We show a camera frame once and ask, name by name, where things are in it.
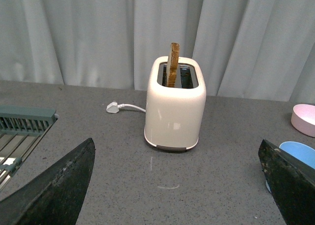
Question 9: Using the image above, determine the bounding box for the blue cup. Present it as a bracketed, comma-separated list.
[258, 140, 315, 194]

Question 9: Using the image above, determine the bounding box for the toasted bread slice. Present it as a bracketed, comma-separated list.
[166, 42, 180, 88]

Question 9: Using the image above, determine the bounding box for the green dish rack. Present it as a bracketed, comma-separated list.
[0, 105, 58, 190]

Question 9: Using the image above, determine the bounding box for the white power cord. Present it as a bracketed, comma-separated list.
[120, 103, 147, 113]

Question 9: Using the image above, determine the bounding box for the pink bowl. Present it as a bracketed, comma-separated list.
[291, 104, 315, 137]

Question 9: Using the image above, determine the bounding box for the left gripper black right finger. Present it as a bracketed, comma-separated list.
[258, 139, 315, 225]

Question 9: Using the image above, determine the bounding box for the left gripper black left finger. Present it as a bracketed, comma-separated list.
[0, 138, 95, 225]

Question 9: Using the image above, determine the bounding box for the grey white curtain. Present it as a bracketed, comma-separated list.
[0, 0, 315, 103]

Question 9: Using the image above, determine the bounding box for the cream white toaster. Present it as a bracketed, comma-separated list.
[144, 56, 206, 151]

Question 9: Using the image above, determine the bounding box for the white power plug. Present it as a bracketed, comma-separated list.
[106, 101, 121, 114]

